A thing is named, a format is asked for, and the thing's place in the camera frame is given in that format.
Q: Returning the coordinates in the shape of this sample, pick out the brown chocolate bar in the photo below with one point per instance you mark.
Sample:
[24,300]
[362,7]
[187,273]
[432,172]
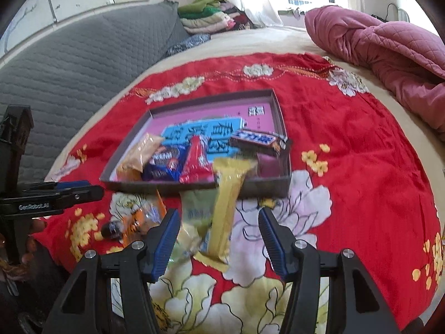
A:
[257,139]

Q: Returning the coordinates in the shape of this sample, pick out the beige clear snack packet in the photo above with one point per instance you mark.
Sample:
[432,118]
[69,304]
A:
[139,156]

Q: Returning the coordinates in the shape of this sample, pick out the blue cookie packet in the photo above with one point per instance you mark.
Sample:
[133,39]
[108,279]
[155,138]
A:
[161,171]

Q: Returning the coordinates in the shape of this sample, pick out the grey quilted headboard cover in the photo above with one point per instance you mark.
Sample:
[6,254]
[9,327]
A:
[80,62]

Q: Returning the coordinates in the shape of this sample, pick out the stack of folded clothes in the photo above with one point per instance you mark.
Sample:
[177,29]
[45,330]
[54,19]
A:
[208,17]

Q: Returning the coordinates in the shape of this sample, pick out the black device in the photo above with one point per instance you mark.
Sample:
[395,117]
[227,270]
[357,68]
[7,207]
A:
[380,18]

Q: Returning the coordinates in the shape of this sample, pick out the shallow grey box pink inside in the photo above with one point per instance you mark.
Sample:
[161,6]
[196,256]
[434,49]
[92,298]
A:
[226,118]

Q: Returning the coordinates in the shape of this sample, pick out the red snack packet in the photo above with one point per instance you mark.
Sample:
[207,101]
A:
[196,163]

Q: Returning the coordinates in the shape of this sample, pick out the dark patterned cloth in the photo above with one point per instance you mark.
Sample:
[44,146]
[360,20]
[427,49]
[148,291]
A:
[189,43]

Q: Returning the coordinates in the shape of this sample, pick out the green snack packet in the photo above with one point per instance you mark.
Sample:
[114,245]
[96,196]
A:
[194,212]

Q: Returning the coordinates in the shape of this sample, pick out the pink quilted blanket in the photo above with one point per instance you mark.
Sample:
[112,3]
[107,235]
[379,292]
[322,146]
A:
[382,50]

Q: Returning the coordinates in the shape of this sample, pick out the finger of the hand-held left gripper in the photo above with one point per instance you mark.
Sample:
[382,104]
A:
[85,195]
[74,185]

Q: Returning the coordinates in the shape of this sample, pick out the yellow snack bar packet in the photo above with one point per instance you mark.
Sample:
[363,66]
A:
[224,215]

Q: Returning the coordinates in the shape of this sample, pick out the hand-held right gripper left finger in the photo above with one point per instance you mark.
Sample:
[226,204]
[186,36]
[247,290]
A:
[165,245]

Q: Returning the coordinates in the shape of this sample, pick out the red floral blanket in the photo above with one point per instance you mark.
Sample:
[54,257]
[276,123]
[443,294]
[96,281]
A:
[358,195]

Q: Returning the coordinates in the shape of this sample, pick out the person's left hand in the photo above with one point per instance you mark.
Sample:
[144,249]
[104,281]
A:
[37,226]

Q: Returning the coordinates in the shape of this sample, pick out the small dark candy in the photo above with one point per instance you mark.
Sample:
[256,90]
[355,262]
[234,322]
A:
[111,230]

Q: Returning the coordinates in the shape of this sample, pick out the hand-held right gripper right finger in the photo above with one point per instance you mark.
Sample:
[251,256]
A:
[273,247]

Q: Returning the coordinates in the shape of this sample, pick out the orange snack packet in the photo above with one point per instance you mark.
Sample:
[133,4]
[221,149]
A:
[137,220]

